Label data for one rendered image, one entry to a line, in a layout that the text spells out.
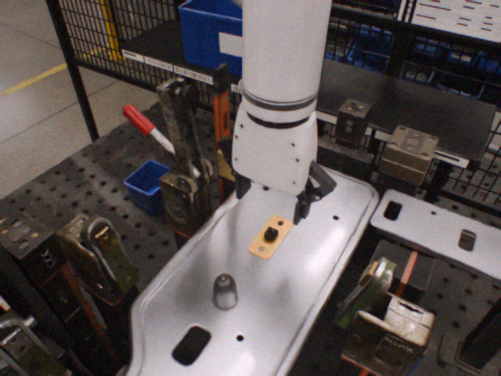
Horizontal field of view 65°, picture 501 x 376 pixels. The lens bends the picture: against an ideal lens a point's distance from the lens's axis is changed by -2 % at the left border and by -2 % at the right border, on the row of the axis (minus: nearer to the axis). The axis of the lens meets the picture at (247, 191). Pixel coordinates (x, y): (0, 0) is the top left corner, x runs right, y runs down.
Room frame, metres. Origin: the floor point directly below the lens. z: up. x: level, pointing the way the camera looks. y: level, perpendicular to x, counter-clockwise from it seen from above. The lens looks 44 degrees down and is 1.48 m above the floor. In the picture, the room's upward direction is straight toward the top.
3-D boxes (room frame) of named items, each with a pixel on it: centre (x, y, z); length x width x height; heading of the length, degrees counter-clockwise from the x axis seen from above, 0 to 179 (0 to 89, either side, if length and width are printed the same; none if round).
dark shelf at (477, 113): (0.87, -0.09, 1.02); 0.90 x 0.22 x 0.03; 58
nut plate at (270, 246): (0.39, -0.04, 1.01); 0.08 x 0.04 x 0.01; 148
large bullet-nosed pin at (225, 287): (0.29, 0.03, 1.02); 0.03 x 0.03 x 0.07
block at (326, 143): (0.61, -0.19, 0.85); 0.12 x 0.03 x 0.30; 58
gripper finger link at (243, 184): (0.43, 0.02, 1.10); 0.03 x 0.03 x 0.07; 59
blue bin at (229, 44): (0.92, -0.01, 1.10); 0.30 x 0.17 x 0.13; 62
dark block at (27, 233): (0.30, 0.27, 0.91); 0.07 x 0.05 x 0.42; 58
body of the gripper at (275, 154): (0.39, -0.03, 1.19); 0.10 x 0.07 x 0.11; 59
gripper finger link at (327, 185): (0.37, -0.07, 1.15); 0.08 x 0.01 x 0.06; 58
